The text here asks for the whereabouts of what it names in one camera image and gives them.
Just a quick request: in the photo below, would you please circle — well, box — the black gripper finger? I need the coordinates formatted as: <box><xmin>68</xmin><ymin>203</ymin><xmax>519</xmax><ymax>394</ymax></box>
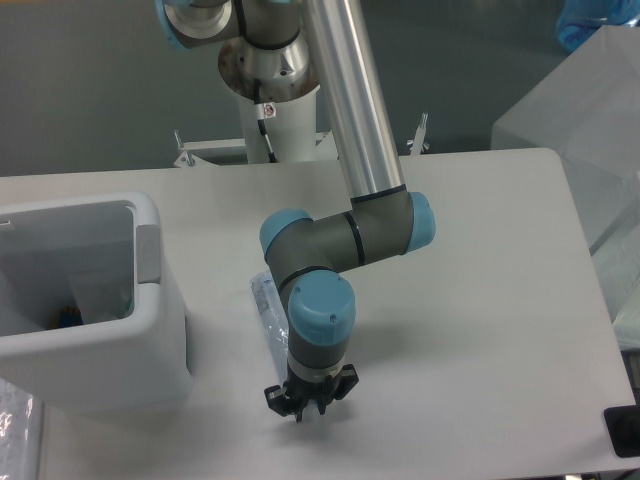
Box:
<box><xmin>316</xmin><ymin>364</ymin><xmax>359</xmax><ymax>415</ymax></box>
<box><xmin>264</xmin><ymin>382</ymin><xmax>306</xmax><ymax>423</ymax></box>

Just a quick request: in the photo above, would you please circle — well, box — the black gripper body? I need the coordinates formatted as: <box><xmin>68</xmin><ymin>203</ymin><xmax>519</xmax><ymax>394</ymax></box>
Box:
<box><xmin>284</xmin><ymin>373</ymin><xmax>339</xmax><ymax>408</ymax></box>

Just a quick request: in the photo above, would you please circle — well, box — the crushed clear plastic bottle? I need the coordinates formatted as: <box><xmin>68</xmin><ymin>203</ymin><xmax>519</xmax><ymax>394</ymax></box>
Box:
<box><xmin>250</xmin><ymin>271</ymin><xmax>289</xmax><ymax>383</ymax></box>

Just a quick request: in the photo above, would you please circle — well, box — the white tissue wrapper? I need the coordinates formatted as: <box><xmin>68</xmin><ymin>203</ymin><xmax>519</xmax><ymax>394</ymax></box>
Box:
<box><xmin>68</xmin><ymin>270</ymin><xmax>134</xmax><ymax>324</ymax></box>

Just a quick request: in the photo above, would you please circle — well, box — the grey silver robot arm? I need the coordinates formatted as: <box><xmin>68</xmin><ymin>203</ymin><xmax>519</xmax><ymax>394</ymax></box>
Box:
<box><xmin>155</xmin><ymin>1</ymin><xmax>436</xmax><ymax>418</ymax></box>

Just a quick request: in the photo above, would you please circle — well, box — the white plastic trash can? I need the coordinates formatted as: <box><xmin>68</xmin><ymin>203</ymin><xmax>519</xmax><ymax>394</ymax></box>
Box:
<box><xmin>1</xmin><ymin>192</ymin><xmax>193</xmax><ymax>412</ymax></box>

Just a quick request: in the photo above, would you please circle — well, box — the yellow blue item in bin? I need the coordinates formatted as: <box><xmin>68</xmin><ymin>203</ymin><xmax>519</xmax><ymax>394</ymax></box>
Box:
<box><xmin>51</xmin><ymin>307</ymin><xmax>84</xmax><ymax>329</ymax></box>

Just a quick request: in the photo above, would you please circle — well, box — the clear plastic sheet lower left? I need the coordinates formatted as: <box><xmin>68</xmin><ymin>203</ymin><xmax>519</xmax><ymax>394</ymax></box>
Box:
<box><xmin>1</xmin><ymin>380</ymin><xmax>44</xmax><ymax>479</ymax></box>

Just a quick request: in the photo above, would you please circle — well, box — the black device at table edge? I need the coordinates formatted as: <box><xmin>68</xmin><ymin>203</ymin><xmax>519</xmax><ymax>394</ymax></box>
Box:
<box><xmin>603</xmin><ymin>405</ymin><xmax>639</xmax><ymax>458</ymax></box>

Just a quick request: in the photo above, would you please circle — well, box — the blue plastic bag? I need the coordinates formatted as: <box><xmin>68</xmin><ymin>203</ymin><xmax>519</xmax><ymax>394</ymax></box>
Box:
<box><xmin>555</xmin><ymin>0</ymin><xmax>639</xmax><ymax>53</ymax></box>

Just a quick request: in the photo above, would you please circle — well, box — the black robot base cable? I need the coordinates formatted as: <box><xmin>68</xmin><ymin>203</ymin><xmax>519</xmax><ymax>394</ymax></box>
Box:
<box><xmin>253</xmin><ymin>78</ymin><xmax>279</xmax><ymax>164</ymax></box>

